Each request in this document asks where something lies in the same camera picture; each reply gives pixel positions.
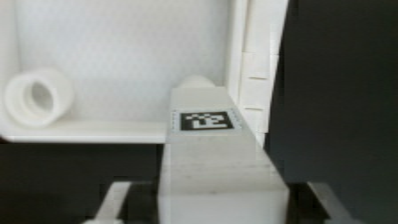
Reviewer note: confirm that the white desk leg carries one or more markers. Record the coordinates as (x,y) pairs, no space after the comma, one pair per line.
(221,185)

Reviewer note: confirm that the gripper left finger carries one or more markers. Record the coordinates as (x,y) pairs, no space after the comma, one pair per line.
(129,204)

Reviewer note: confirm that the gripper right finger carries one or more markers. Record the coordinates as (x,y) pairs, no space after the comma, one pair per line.
(315,206)

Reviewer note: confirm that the white desk top tray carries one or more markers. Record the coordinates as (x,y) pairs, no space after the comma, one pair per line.
(97,54)

